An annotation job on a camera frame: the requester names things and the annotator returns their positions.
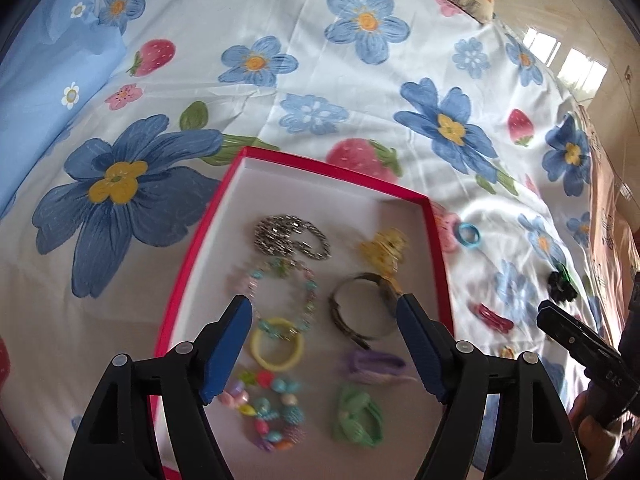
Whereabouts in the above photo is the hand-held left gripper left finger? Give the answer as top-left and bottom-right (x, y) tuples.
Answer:
(62, 295), (253, 480)

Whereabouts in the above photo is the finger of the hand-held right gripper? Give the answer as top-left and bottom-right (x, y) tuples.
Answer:
(536, 300), (622, 367)

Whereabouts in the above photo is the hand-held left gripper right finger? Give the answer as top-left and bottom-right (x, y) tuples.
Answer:
(396, 293), (582, 480)

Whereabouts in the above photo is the yellow hair tie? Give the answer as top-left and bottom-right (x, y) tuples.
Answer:
(250, 316), (305, 372)

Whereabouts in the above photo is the purple hair tie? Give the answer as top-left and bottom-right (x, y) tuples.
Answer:
(342, 349), (417, 387)

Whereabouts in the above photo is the bronze wristwatch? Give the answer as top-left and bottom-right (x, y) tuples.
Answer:
(328, 272), (408, 351)

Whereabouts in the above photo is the pastel bead bracelet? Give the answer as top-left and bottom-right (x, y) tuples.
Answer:
(227, 257), (321, 337)

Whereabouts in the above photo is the colourful chunky bead bracelet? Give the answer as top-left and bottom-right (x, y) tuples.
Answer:
(220, 370), (307, 453)

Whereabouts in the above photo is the light green hair tie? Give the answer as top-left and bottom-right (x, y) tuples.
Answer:
(331, 382), (387, 451)

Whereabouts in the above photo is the yellow claw hair clip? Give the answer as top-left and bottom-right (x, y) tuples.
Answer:
(357, 227), (411, 277)

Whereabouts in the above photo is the silver rhinestone chain bracelet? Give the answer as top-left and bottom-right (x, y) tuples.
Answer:
(254, 214), (332, 262)

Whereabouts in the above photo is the red shallow cardboard box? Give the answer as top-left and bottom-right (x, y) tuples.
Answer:
(152, 147), (456, 480)

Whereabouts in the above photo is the person's right hand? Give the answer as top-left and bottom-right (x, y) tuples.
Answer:
(569, 390), (633, 472)

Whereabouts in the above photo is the black scrunchie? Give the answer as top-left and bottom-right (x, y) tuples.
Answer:
(546, 270), (580, 304)

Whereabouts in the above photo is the red hair clip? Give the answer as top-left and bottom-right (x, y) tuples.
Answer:
(469, 302), (515, 335)

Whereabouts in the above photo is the pink printed blanket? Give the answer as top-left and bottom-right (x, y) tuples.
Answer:
(580, 105), (640, 281)

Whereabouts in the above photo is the blue pillow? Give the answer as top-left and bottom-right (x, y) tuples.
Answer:
(0, 0), (126, 221)

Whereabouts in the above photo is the blue hair tie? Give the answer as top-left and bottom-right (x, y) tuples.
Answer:
(457, 222), (482, 251)

